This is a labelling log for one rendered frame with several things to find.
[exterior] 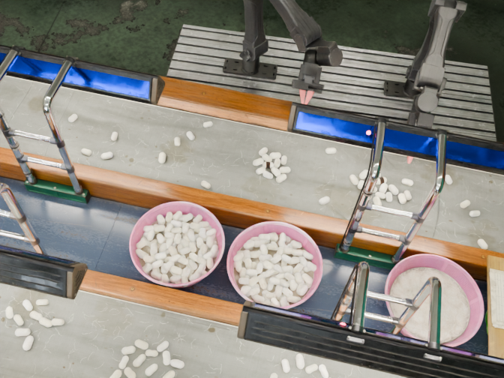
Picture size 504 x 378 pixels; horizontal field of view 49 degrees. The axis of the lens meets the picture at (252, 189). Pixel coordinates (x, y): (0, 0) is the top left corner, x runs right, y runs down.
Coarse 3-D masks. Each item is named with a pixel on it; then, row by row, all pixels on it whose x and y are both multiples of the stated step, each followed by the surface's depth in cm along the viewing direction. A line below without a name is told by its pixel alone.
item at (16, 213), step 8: (0, 184) 124; (0, 192) 123; (8, 192) 127; (8, 200) 129; (16, 200) 132; (16, 208) 132; (8, 216) 136; (16, 216) 134; (24, 216) 136; (24, 224) 138; (0, 232) 147; (8, 232) 147; (32, 232) 143; (24, 240) 146; (32, 240) 145; (40, 248) 150
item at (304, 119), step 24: (288, 120) 145; (312, 120) 142; (336, 120) 141; (360, 120) 140; (360, 144) 142; (384, 144) 141; (408, 144) 140; (432, 144) 139; (456, 144) 139; (480, 144) 137; (480, 168) 140
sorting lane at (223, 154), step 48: (0, 96) 187; (96, 96) 188; (0, 144) 176; (48, 144) 177; (96, 144) 177; (144, 144) 178; (192, 144) 179; (240, 144) 180; (288, 144) 181; (336, 144) 182; (240, 192) 170; (288, 192) 171; (336, 192) 172; (480, 192) 174
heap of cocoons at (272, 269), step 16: (256, 240) 162; (272, 240) 162; (288, 240) 163; (240, 256) 158; (256, 256) 158; (272, 256) 160; (288, 256) 158; (304, 256) 159; (240, 272) 155; (256, 272) 155; (272, 272) 155; (288, 272) 156; (304, 272) 158; (240, 288) 154; (256, 288) 153; (272, 288) 155; (288, 288) 155; (304, 288) 153; (272, 304) 151; (288, 304) 152
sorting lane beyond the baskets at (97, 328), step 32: (0, 288) 150; (0, 320) 145; (32, 320) 145; (64, 320) 146; (96, 320) 146; (128, 320) 146; (160, 320) 147; (192, 320) 147; (0, 352) 140; (32, 352) 141; (64, 352) 141; (96, 352) 141; (160, 352) 142; (192, 352) 142; (224, 352) 143; (256, 352) 143; (288, 352) 144
